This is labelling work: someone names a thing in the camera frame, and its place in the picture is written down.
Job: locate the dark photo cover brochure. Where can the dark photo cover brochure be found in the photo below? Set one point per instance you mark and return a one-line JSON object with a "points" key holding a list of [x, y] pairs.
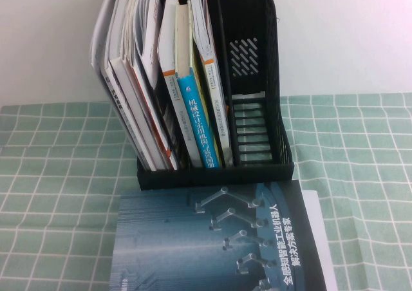
{"points": [[165, 117]]}

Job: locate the white brochure orange edge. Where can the white brochure orange edge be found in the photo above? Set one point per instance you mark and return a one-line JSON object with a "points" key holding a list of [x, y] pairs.
{"points": [[146, 98]]}

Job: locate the blue spine mechanical design book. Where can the blue spine mechanical design book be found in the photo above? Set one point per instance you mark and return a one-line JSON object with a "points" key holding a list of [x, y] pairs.
{"points": [[196, 120]]}

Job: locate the black plastic book holder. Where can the black plastic book holder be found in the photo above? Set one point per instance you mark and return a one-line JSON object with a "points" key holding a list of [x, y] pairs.
{"points": [[219, 176]]}

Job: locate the white AgileX robotics brochure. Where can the white AgileX robotics brochure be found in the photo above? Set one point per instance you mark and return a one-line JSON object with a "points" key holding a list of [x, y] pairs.
{"points": [[317, 226]]}

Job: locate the blue circuit-pattern brochure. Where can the blue circuit-pattern brochure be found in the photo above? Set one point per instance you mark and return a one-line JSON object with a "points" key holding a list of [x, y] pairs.
{"points": [[193, 239]]}

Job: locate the green checked tablecloth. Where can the green checked tablecloth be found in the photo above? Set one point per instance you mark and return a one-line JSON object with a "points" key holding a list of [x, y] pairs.
{"points": [[48, 175]]}

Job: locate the white magazines stack left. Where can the white magazines stack left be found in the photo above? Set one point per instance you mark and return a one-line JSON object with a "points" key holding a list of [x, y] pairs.
{"points": [[103, 40]]}

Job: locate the white book orange band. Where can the white book orange band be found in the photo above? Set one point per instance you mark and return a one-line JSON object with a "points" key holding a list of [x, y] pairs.
{"points": [[217, 110], [167, 40]]}

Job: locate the thick white brochure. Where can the thick white brochure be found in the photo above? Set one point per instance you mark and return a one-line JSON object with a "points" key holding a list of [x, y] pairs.
{"points": [[117, 67]]}

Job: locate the curled white magazine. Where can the curled white magazine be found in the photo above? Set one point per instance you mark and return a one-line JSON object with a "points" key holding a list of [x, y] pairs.
{"points": [[146, 24]]}

